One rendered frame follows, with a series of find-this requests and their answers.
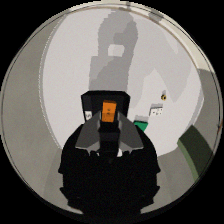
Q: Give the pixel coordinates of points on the white domino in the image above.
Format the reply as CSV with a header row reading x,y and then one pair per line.
x,y
155,111

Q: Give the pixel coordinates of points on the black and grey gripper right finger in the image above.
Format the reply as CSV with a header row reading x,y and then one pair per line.
x,y
134,140

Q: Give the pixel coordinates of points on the orange rectangular block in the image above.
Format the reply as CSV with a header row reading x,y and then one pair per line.
x,y
108,110

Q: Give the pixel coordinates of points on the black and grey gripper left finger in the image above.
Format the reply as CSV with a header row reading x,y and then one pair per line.
x,y
84,139

